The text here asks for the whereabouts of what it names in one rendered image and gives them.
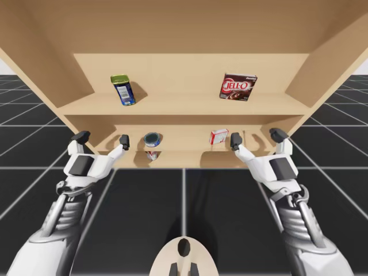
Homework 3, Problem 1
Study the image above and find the tan robot part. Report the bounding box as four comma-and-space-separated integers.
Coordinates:
149, 235, 220, 276

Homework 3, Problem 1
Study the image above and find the red and white carton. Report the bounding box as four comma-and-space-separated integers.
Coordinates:
209, 129, 230, 145

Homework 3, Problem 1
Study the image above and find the green and blue rectangular can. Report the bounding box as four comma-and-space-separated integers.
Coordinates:
110, 74, 137, 107

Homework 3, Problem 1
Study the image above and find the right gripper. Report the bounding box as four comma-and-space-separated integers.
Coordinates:
230, 128, 300, 183

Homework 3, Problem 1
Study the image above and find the pale wooden shelf unit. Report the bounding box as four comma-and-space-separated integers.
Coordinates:
0, 0, 368, 169

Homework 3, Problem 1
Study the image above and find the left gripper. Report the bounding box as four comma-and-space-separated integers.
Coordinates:
62, 131, 131, 179

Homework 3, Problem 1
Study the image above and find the brown and red carton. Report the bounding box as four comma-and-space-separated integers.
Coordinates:
219, 73, 258, 103

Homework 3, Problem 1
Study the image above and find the blue flat can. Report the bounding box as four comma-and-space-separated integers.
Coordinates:
143, 132, 162, 149

